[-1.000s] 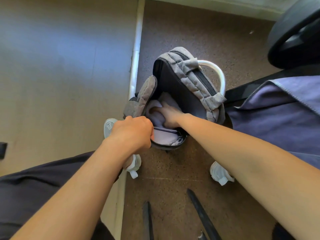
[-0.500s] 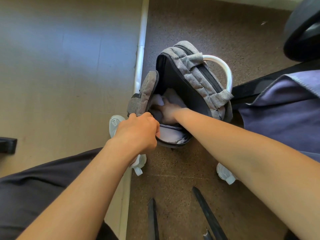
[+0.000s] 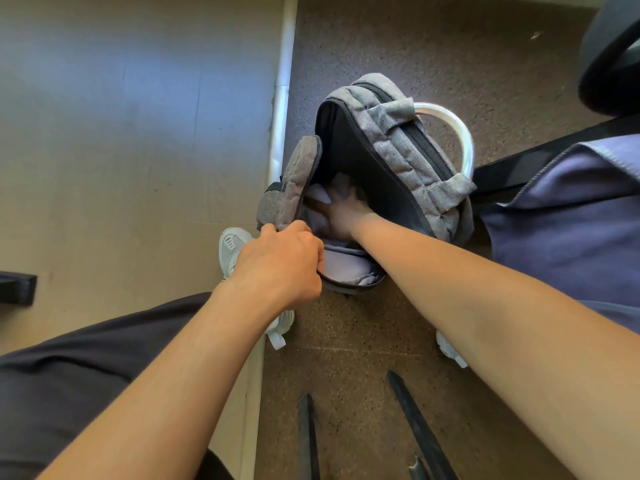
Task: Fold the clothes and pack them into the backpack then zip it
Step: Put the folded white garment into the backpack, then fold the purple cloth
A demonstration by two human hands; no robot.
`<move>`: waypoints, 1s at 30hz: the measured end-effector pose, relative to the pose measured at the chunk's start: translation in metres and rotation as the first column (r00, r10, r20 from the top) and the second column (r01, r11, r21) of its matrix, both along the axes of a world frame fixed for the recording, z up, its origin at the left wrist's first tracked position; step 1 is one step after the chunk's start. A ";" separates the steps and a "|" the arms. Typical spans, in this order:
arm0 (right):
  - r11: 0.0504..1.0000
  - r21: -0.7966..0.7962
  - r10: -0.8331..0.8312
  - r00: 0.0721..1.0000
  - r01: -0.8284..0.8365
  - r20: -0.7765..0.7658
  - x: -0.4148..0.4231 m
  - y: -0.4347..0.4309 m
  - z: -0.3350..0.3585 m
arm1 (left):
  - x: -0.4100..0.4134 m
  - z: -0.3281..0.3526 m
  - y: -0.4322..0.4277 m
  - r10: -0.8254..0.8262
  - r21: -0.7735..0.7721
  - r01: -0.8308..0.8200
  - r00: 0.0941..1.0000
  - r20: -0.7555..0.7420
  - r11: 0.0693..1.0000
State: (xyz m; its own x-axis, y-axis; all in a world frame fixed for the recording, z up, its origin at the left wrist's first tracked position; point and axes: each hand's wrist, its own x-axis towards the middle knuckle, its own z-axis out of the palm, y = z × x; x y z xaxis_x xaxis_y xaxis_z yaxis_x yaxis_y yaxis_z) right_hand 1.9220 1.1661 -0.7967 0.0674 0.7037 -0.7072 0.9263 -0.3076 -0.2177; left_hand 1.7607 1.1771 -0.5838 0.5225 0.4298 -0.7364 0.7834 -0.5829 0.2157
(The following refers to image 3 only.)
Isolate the person's right hand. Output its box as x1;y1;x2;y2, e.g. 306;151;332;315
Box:
317;187;381;243

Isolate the person's left hand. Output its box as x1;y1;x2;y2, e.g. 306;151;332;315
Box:
227;219;325;313

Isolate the pale lavender towel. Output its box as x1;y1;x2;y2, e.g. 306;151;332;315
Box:
303;172;361;231

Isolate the grey backpack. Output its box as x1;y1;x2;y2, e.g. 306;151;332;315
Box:
255;73;477;295

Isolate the violet blue towel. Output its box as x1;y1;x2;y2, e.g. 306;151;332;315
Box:
482;134;640;335

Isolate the person's right forearm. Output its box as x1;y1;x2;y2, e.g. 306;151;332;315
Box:
349;214;640;480

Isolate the person's left forearm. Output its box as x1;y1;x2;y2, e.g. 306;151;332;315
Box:
35;279;286;480

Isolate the white left shoe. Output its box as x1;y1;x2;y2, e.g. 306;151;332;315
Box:
218;227;296;351

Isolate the white shoe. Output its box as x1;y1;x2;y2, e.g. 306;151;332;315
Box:
435;329;469;369
218;227;296;351

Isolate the pale floor divider strip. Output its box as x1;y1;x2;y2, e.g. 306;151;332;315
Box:
239;0;299;480

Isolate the white right shoe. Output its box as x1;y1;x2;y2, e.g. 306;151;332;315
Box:
435;329;469;369

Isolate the yellow black squat rack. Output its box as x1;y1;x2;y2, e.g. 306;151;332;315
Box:
0;271;39;307

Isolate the black weight plate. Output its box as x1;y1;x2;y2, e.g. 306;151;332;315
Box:
578;0;640;117

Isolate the silver round ring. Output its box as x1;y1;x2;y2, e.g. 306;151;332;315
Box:
412;102;476;181

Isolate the black weight machine frame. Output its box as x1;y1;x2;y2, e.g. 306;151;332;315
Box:
469;114;640;205

